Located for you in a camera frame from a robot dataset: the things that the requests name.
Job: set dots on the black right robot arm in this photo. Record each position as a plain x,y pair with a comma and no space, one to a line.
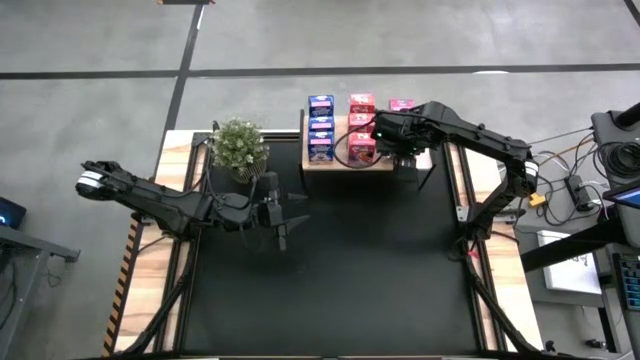
480,137

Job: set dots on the red plug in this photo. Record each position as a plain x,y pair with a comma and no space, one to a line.
472,254

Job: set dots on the screen with blue display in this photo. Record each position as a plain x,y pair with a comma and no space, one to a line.
627,196

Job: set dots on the black device with blue light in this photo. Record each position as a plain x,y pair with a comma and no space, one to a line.
12,212

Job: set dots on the dark equipment desk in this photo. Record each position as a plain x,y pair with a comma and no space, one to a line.
600,130

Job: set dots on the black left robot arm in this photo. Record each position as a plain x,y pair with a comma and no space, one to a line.
165,205

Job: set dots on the green plant in striped pot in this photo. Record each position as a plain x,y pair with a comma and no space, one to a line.
240,145

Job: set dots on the yellow black hazard strip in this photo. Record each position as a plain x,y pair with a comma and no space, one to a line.
125,270

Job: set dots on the pink Raisin Bran cereal box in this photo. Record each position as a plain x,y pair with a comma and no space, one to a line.
401,104

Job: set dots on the black table frame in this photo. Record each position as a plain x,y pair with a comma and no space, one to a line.
200,142

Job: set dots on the white board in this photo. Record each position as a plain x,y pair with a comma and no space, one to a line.
570,270

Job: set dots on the grey side desk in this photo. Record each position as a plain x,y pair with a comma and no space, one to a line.
30,245

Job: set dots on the yellow connector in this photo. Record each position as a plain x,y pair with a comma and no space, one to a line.
537,200

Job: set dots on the wooden shelf with black frame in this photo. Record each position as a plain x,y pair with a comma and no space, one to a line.
315,167

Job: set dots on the black power brick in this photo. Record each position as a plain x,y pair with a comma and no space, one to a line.
579,192

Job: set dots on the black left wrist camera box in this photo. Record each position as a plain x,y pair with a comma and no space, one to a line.
270,182

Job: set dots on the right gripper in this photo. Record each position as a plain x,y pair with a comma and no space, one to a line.
402,132

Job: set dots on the silver metal bracket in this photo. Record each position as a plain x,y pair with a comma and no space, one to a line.
462,214

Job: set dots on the black beam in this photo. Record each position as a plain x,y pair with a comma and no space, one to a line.
560,252

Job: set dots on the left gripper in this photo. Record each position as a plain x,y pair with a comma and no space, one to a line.
272,212

